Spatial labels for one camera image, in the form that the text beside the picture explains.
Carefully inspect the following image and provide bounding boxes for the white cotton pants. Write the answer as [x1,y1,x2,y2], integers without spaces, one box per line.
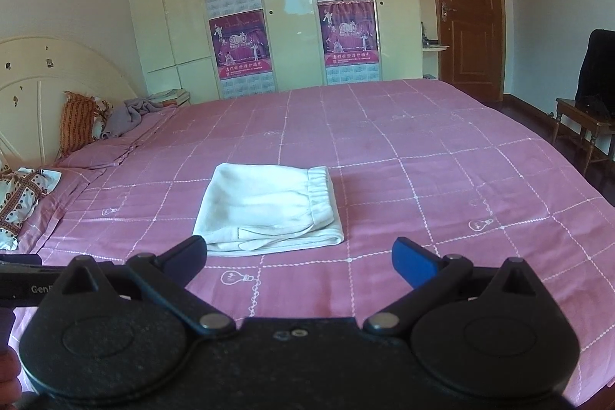
[193,163,345,257]

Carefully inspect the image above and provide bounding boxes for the person left hand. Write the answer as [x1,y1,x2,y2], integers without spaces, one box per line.
[0,308,22,410]

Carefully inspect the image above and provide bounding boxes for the white brown patterned pillow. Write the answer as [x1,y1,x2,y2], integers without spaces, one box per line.
[1,161,62,251]

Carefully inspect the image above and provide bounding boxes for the pink long pillow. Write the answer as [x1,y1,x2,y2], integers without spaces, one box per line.
[53,106,183,169]

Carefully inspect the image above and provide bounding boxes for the grey crumpled cloth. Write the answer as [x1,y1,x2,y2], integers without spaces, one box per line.
[100,98,164,139]

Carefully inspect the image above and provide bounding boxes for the orange striped pillow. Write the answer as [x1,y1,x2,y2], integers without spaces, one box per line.
[57,91,113,159]

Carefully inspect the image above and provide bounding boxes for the stack of books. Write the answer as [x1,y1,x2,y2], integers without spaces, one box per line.
[147,88,191,107]

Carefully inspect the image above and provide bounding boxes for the cream wooden headboard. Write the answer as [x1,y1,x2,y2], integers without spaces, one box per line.
[0,37,136,169]

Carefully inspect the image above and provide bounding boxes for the small brown wooden table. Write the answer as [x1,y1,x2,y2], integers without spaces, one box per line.
[550,98,614,176]

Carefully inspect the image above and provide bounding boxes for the lower left pink poster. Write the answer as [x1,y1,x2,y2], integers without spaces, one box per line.
[208,9,276,99]

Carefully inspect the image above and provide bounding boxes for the black hanging jacket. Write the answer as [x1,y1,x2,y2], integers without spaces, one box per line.
[575,29,615,122]

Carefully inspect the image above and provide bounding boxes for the lower right pink poster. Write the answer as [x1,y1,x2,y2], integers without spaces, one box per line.
[318,0,381,85]

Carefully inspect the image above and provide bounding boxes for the brown wooden door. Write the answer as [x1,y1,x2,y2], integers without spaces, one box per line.
[437,0,505,102]

